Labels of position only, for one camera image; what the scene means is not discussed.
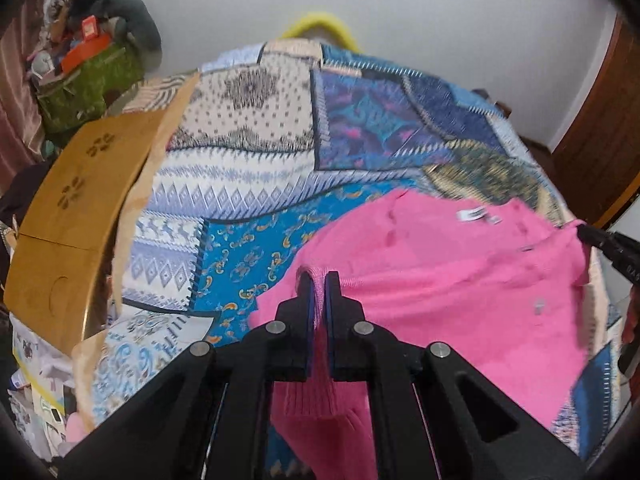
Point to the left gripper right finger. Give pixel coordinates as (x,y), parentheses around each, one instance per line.
(433,414)

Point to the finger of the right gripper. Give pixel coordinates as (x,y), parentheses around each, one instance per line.
(620,250)

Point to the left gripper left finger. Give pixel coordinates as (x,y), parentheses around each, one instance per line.
(207,414)

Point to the pink knit cardigan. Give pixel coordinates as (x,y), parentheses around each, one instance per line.
(501,285)

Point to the wooden door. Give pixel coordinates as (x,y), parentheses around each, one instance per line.
(597,162)

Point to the paper clutter pile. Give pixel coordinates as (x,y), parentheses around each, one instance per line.
(41,392)

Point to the wooden folding lap table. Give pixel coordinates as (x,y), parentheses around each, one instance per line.
(53,278)

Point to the patchwork patterned bedspread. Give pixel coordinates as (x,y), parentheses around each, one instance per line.
(277,142)

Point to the striped pink curtain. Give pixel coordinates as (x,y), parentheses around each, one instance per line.
(21,130)

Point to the green storage basket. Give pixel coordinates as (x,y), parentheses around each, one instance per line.
(89,90)

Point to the dark green plush toy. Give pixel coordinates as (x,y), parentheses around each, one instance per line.
(129,20)

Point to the yellow foam tube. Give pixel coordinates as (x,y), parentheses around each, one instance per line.
(328,23)

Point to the orange box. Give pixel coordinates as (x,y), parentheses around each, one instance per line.
(92,41)

